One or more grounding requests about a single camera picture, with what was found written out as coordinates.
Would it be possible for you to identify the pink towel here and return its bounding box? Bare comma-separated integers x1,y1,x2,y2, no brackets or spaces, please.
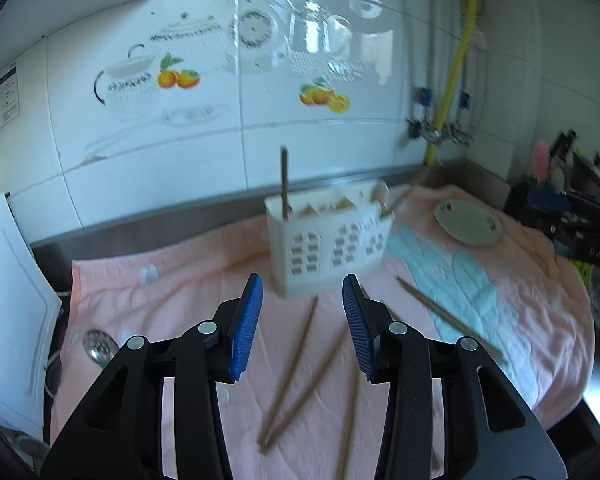
50,183,596,480

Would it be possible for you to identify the black knife handle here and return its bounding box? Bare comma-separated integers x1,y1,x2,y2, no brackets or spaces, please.
550,130,578,166

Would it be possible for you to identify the white floral plate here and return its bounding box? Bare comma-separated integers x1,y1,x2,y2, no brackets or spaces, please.
434,198,503,247

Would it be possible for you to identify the metal wall faucet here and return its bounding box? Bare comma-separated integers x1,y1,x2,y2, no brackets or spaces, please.
406,115,473,148

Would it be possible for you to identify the pink brush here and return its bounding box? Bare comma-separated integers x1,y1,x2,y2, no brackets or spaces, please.
530,140,552,181

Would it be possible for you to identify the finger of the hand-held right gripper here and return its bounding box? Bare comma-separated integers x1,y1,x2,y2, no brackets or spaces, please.
520,208,576,242
527,190,573,213

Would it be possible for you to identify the white cutting board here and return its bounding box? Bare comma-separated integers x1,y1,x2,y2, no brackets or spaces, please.
0,192,63,441

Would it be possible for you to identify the white utensil holder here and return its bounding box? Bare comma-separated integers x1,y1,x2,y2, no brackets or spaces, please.
264,178,396,297

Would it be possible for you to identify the wall chart sticker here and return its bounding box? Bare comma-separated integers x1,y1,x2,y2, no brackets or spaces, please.
0,62,21,143

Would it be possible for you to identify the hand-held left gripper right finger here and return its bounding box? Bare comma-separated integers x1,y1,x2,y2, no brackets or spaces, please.
341,274,567,480

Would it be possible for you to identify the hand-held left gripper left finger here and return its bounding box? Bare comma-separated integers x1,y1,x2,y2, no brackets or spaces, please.
40,273,264,480

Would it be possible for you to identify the metal slotted spoon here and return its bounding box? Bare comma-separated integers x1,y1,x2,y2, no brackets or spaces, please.
82,329,121,368

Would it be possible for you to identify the yellow hose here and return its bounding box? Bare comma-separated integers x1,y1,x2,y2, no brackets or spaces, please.
425,0,481,166

